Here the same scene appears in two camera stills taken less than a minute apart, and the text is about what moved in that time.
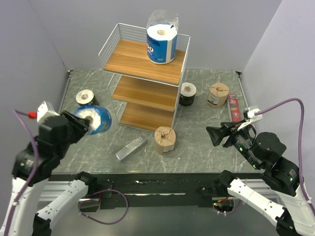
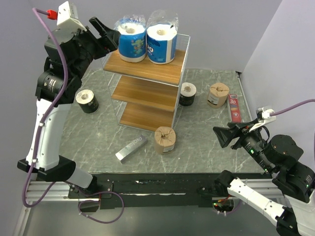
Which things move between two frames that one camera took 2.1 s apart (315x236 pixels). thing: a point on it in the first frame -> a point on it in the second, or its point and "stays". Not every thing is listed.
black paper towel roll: [86, 97] stays
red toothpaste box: [234, 103] stays
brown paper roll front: [165, 139] stays
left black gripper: [80, 125] -> [110, 38]
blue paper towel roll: [162, 31] stays
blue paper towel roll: [101, 116] -> [132, 46]
